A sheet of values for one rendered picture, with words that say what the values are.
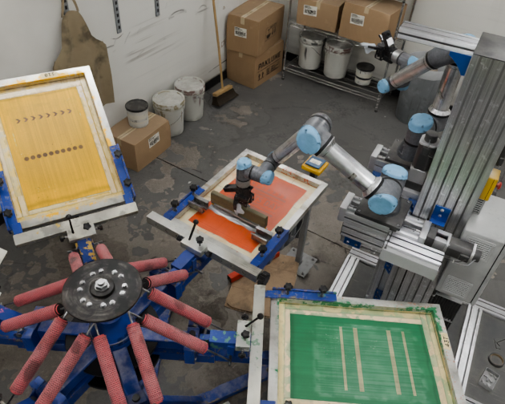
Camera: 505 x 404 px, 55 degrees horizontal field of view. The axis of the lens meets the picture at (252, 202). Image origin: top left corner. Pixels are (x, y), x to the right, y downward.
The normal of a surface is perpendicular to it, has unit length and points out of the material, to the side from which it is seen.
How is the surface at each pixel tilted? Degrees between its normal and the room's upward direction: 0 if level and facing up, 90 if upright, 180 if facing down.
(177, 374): 0
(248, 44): 90
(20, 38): 90
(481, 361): 0
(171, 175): 0
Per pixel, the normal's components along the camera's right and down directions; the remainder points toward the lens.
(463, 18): -0.54, 0.54
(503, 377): 0.05, -0.74
